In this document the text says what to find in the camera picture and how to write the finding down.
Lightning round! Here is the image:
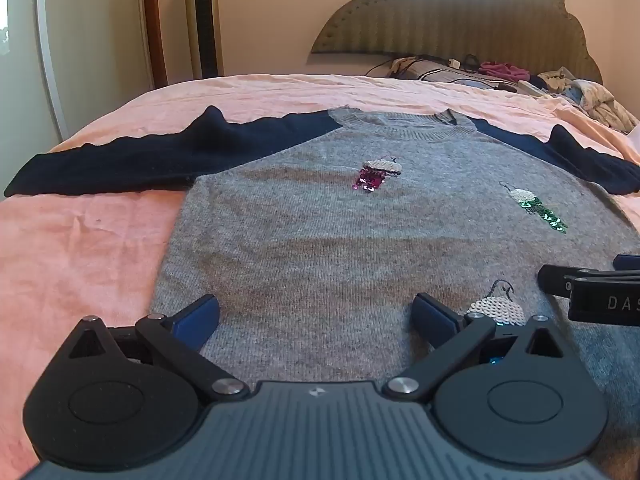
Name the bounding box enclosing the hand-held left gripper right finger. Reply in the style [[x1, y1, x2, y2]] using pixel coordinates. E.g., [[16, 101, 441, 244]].
[[382, 292, 573, 403]]

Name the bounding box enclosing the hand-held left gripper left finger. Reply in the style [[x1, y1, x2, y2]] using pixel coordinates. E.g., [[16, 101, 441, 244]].
[[67, 294, 251, 403]]

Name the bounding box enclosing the grey sweater with navy sleeves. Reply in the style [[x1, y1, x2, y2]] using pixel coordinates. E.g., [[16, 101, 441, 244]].
[[2, 105, 640, 480]]

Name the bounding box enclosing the pile of crumpled clothes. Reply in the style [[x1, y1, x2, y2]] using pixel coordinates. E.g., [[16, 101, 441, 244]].
[[520, 66, 640, 134]]

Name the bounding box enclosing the pink bed sheet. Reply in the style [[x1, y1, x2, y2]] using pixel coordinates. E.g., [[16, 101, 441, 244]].
[[0, 74, 640, 361]]

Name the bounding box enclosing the magenta cloth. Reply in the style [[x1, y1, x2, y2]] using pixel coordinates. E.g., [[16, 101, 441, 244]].
[[479, 61, 529, 79]]

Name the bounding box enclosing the grey striped pillow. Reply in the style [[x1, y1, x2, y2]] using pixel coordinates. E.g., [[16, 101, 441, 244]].
[[390, 56, 501, 87]]

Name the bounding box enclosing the olive padded headboard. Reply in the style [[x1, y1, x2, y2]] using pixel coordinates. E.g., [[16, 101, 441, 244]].
[[310, 0, 603, 83]]

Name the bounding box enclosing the gold tower fan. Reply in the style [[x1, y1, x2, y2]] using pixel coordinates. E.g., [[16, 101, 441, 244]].
[[182, 0, 224, 81]]

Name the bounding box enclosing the frosted glass wardrobe door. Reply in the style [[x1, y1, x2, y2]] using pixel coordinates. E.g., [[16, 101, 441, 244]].
[[0, 0, 156, 143]]

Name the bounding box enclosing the brown wooden door frame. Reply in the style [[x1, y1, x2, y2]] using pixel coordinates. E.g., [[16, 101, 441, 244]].
[[140, 0, 168, 88]]

